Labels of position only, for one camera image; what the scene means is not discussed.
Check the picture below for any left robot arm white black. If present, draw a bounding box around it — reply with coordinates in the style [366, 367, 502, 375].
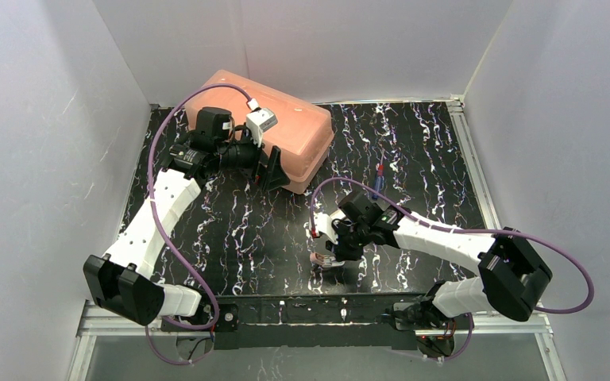
[83, 106, 290, 326]

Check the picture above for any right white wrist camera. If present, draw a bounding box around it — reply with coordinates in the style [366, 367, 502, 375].
[308, 213, 338, 244]

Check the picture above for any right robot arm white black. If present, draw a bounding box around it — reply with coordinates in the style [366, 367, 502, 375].
[311, 191, 553, 327]

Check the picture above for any pink mini stapler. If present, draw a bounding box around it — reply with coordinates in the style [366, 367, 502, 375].
[310, 252, 345, 269]

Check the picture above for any blue red pen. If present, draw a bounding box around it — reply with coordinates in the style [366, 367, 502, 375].
[371, 164, 384, 200]

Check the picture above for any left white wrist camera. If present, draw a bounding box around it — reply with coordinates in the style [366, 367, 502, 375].
[245, 98, 278, 147]

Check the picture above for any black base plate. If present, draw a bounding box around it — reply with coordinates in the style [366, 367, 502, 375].
[160, 291, 474, 352]

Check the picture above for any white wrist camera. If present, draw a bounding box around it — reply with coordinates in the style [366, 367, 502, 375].
[308, 213, 338, 244]
[245, 98, 278, 147]

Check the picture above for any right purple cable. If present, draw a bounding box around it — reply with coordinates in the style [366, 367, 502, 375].
[309, 177, 596, 364]

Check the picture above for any pink translucent plastic box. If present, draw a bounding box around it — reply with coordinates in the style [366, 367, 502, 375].
[184, 70, 334, 194]

